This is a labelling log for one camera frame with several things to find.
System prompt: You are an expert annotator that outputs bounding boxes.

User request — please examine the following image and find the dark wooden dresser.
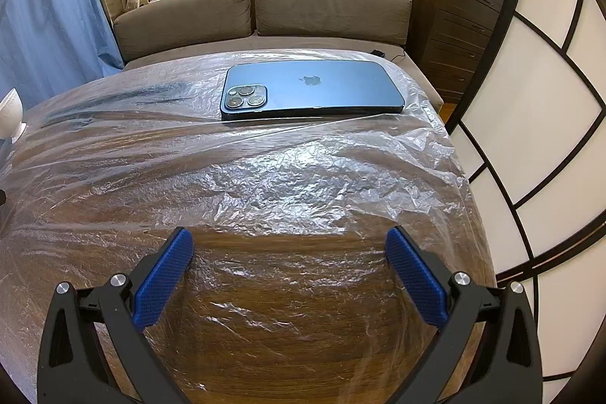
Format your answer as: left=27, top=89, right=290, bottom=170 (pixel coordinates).
left=406, top=0, right=514, bottom=104

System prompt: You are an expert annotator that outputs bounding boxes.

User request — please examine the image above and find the blue curtain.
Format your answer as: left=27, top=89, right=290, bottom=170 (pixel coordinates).
left=0, top=0, right=125, bottom=111

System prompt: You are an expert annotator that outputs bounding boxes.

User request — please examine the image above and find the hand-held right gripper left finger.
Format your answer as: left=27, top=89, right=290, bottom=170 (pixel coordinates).
left=37, top=226, right=195, bottom=404

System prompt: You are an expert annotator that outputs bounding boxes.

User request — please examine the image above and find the black framed white room divider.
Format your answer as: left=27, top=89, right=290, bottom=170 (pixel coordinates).
left=445, top=0, right=606, bottom=404

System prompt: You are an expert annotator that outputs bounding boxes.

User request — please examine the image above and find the dark blue smartphone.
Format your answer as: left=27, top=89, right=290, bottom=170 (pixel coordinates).
left=220, top=59, right=405, bottom=122

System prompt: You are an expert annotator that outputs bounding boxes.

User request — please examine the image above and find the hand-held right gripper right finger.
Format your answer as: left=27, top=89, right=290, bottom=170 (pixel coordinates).
left=384, top=225, right=543, bottom=404

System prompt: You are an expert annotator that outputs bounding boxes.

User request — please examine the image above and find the clear plastic table cover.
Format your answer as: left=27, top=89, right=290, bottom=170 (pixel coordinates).
left=0, top=49, right=498, bottom=404

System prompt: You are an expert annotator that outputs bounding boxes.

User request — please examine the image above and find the brown sofa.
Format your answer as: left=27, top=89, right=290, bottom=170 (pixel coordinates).
left=112, top=0, right=446, bottom=111

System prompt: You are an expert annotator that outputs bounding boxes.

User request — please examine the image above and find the white footed ceramic bowl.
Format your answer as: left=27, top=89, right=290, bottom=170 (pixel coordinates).
left=0, top=88, right=27, bottom=144

